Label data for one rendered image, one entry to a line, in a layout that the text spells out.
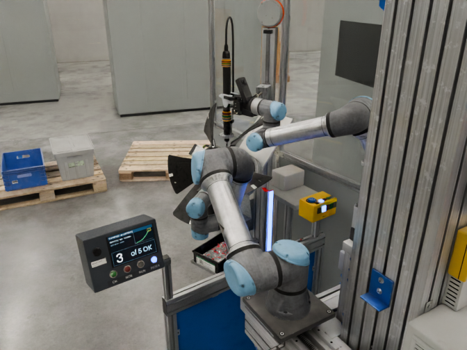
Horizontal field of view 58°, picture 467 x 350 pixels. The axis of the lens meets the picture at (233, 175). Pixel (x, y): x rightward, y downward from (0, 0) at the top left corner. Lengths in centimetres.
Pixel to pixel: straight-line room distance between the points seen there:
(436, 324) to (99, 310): 237
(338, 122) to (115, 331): 203
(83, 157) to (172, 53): 327
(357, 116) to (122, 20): 602
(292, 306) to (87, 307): 203
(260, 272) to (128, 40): 632
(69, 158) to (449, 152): 410
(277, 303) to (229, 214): 32
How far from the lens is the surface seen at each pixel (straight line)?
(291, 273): 133
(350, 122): 157
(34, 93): 905
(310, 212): 204
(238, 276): 126
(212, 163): 145
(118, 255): 152
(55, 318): 319
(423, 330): 121
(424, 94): 106
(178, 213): 216
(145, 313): 306
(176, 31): 742
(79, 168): 477
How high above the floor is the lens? 200
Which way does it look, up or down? 24 degrees down
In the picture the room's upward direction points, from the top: straight up
